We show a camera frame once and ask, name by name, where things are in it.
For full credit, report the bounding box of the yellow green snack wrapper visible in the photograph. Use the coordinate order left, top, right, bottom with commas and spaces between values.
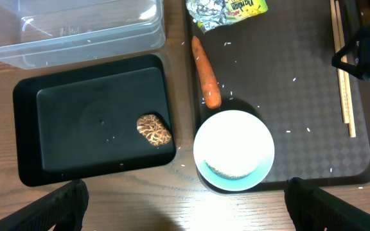
224, 0, 269, 26

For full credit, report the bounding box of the crumpled aluminium foil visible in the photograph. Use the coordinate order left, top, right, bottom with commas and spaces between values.
186, 0, 228, 33

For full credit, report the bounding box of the right wooden chopstick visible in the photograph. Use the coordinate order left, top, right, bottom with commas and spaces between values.
334, 1, 356, 138

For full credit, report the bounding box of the wooden chopstick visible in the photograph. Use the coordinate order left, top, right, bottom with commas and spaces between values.
330, 0, 350, 124
334, 1, 356, 138

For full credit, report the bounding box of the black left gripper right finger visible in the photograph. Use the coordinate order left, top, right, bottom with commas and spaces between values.
284, 177, 370, 231

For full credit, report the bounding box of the orange carrot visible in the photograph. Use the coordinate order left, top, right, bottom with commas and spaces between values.
191, 36, 222, 109

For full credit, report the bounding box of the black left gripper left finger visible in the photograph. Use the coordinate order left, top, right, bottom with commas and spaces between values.
0, 180, 89, 231

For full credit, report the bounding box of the brown shiitake mushroom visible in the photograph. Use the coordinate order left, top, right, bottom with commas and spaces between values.
136, 114, 172, 146

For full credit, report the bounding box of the clear plastic bin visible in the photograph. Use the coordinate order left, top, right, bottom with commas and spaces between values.
0, 0, 166, 69

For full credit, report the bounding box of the black tray bin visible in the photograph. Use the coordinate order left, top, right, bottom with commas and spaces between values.
12, 55, 176, 187

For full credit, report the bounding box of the light blue rice bowl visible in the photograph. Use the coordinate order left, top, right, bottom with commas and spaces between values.
193, 110, 275, 192

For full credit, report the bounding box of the left wooden chopstick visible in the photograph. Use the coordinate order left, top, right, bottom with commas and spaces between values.
330, 0, 350, 124

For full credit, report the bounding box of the brown serving tray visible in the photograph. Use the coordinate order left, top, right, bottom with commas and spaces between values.
185, 0, 370, 192

